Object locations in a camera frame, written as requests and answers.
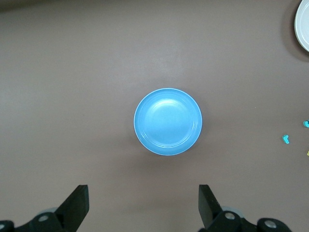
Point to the teal letter c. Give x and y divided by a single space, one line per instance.
306 123

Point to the beige plate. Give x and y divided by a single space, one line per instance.
304 24

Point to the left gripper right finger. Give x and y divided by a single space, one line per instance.
212 217

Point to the brown table cover sheet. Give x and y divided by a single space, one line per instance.
72 72

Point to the blue plate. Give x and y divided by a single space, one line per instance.
168 120

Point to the teal letter r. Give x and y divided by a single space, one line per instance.
286 139

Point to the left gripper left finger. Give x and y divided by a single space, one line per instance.
72 212

